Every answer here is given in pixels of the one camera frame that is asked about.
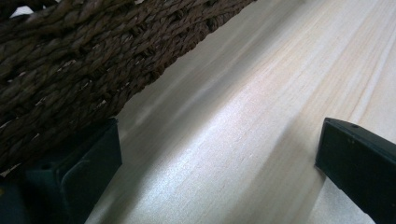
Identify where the dark brown woven basket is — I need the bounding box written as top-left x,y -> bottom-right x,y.
0,0 -> 258,174

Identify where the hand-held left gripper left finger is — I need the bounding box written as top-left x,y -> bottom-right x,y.
0,117 -> 123,224

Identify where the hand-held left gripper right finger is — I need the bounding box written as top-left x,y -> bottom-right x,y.
314,117 -> 396,224

